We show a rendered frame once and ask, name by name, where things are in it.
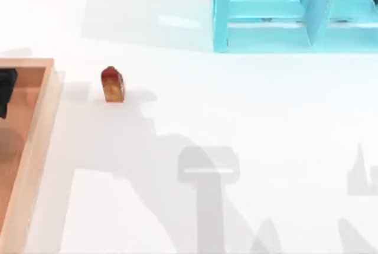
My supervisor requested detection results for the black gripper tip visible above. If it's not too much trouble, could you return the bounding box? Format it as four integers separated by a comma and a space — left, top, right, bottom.
0, 69, 18, 119

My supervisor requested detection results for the light blue rack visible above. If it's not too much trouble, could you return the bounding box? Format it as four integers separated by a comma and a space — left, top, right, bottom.
211, 0, 378, 54

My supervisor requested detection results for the shallow salmon-coloured box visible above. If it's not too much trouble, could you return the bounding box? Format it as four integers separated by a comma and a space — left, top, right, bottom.
0, 58, 63, 254

